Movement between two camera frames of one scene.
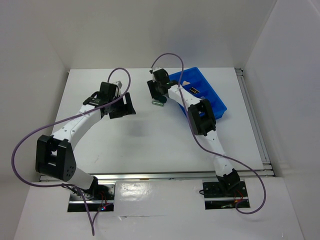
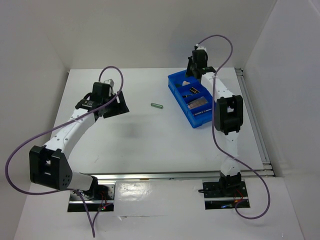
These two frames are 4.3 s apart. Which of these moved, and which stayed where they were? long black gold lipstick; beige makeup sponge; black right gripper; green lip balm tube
Moved: black right gripper; green lip balm tube
Stayed: long black gold lipstick; beige makeup sponge
